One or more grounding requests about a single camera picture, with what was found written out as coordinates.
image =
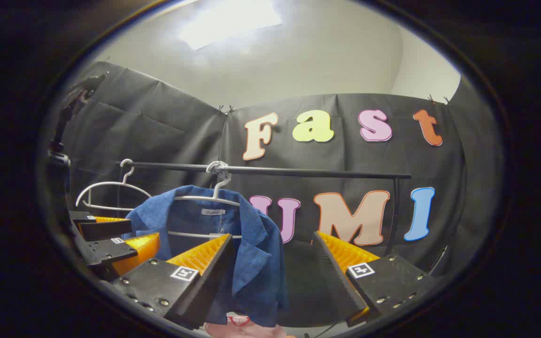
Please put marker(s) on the silver tape wad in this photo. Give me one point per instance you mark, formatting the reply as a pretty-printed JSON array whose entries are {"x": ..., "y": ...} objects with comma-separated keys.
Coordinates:
[{"x": 217, "y": 167}]

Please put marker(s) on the dark camera stand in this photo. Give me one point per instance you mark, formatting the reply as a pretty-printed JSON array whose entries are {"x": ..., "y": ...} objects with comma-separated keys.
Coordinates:
[{"x": 85, "y": 87}]

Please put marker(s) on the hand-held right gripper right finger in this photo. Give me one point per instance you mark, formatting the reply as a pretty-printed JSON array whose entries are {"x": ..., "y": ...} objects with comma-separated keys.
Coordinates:
[{"x": 341, "y": 281}]

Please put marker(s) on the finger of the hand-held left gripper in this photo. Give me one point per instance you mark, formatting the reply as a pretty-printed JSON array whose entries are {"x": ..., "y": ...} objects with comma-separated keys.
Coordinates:
[
  {"x": 111, "y": 229},
  {"x": 106, "y": 251}
]

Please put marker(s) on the black clothes rack rail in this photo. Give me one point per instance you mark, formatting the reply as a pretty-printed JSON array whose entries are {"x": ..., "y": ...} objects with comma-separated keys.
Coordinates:
[{"x": 298, "y": 171}]

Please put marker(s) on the white clothes hanger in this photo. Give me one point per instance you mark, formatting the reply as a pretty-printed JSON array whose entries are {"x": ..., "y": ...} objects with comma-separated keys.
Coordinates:
[
  {"x": 204, "y": 198},
  {"x": 111, "y": 182}
]

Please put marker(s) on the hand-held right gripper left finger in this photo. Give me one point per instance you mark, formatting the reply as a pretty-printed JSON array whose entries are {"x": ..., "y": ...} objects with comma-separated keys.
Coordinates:
[{"x": 214, "y": 277}]

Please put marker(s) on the pink laundry hamper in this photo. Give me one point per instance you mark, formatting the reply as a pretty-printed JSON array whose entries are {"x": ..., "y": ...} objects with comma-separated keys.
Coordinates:
[{"x": 251, "y": 331}]

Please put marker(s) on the black backdrop cloth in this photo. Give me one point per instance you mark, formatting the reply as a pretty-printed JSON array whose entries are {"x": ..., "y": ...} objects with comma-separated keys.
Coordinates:
[{"x": 345, "y": 159}]

